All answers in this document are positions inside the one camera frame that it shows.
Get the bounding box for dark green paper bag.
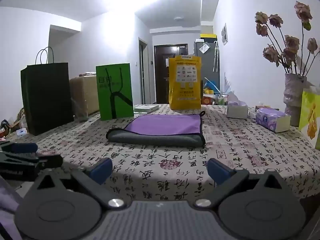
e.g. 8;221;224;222
20;47;75;136

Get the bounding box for light purple clothing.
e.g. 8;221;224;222
0;174;26;240

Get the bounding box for yellow plastic bag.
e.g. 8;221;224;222
168;55;202;110

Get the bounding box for purple and grey towel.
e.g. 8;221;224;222
106;110;206;147

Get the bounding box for wall picture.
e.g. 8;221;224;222
221;23;229;46

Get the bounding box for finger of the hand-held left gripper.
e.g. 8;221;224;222
0;142;39;155
0;153;64;181

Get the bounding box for folded hanging umbrella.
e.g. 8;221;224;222
212;41;220;72

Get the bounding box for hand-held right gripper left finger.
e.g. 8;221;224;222
32;158;127;209

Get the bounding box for brown cardboard box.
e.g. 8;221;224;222
69;72;100;117

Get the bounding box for pale textured vase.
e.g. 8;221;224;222
284;73;308;127

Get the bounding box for dark brown door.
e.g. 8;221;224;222
153;44;188;104

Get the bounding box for yellow and black box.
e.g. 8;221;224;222
200;32;218;43

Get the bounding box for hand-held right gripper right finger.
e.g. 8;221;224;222
195;158;288;209

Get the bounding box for purple tissue pack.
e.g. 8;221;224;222
255;107;291;133

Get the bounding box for yellow-green printed paper bag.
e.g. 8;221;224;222
298;86;320;151

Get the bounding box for calligraphy printed tablecloth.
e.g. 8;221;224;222
5;104;320;203

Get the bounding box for blue plastic item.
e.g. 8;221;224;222
203;77;221;92

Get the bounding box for white tissue box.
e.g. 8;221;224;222
226;91;249;120

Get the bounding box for dried pink roses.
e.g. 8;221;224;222
254;1;319;76

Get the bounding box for bright green paper bag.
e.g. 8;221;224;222
96;63;134;121

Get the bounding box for grey refrigerator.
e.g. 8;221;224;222
194;41;221;98

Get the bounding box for pile of assorted clutter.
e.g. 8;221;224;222
0;107;28;141

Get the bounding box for white flat box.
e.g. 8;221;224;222
134;104;160;113

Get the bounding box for clear drinking glass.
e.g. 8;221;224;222
72;99;89;121

